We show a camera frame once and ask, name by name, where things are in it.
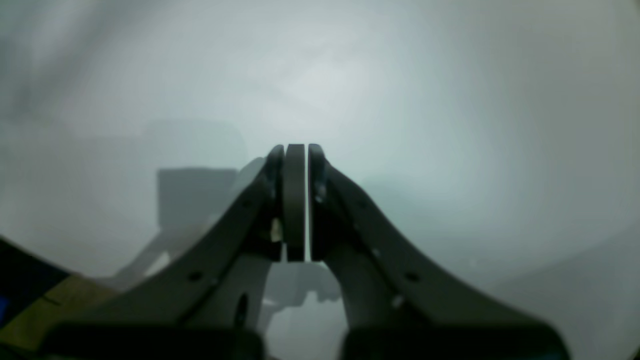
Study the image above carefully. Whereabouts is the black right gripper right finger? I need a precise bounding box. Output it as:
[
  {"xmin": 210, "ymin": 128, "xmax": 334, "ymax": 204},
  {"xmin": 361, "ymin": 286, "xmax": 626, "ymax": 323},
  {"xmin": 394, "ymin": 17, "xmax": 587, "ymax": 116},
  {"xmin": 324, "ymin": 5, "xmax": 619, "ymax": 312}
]
[{"xmin": 307, "ymin": 144, "xmax": 570, "ymax": 360}]

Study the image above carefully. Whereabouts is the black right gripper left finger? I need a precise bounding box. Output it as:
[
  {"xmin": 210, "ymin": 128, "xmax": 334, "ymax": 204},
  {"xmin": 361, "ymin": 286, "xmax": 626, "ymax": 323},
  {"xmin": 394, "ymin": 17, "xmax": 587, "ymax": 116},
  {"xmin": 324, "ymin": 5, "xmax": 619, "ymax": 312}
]
[{"xmin": 42, "ymin": 145, "xmax": 306, "ymax": 360}]

